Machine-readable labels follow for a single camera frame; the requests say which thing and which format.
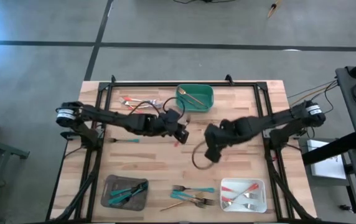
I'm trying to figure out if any grey translucent plastic bin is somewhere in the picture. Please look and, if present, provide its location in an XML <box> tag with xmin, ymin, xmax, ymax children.
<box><xmin>100</xmin><ymin>173</ymin><xmax>150</xmax><ymax>213</ymax></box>

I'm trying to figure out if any white plastic bin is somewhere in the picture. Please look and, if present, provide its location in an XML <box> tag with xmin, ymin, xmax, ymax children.
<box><xmin>220</xmin><ymin>177</ymin><xmax>268</xmax><ymax>214</ymax></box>

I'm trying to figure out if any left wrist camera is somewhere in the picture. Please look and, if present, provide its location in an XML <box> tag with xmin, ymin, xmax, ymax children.
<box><xmin>174</xmin><ymin>128</ymin><xmax>190</xmax><ymax>145</ymax></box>

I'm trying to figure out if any white paper sheet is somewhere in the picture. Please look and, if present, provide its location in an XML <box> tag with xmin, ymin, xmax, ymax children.
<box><xmin>307</xmin><ymin>139</ymin><xmax>347</xmax><ymax>180</ymax></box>

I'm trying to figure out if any green plastic bin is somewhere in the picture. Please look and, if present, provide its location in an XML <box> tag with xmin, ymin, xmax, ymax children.
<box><xmin>175</xmin><ymin>83</ymin><xmax>215</xmax><ymax>113</ymax></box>

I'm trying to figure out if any left camera cable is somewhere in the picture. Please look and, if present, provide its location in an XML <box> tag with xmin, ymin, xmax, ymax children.
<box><xmin>127</xmin><ymin>96</ymin><xmax>186</xmax><ymax>121</ymax></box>

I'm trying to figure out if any black floor cable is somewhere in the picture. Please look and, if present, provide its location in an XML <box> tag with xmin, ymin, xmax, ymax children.
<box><xmin>172</xmin><ymin>0</ymin><xmax>238</xmax><ymax>4</ymax></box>

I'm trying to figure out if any right camera cable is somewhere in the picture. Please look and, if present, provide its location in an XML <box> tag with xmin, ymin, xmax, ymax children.
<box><xmin>191</xmin><ymin>140</ymin><xmax>217</xmax><ymax>170</ymax></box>

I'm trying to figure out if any black aluminium table frame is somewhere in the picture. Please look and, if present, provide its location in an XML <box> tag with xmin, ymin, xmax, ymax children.
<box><xmin>45</xmin><ymin>73</ymin><xmax>317</xmax><ymax>224</ymax></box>

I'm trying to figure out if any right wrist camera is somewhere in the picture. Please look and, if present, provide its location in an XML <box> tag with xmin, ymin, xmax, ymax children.
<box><xmin>203</xmin><ymin>146</ymin><xmax>223</xmax><ymax>164</ymax></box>

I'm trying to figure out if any thin yellow cable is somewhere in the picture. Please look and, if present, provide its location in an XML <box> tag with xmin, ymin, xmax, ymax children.
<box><xmin>287</xmin><ymin>80</ymin><xmax>338</xmax><ymax>106</ymax></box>

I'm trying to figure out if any camera cable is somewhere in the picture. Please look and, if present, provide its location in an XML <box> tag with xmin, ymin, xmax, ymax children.
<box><xmin>191</xmin><ymin>140</ymin><xmax>217</xmax><ymax>170</ymax></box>
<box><xmin>127</xmin><ymin>96</ymin><xmax>186</xmax><ymax>121</ymax></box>

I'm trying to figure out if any black metal beam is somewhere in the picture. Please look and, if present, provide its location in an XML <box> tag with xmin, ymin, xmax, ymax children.
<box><xmin>301</xmin><ymin>132</ymin><xmax>356</xmax><ymax>166</ymax></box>

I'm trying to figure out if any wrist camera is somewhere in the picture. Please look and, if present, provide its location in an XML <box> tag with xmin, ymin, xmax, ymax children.
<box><xmin>203</xmin><ymin>146</ymin><xmax>223</xmax><ymax>164</ymax></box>
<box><xmin>174</xmin><ymin>128</ymin><xmax>190</xmax><ymax>145</ymax></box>

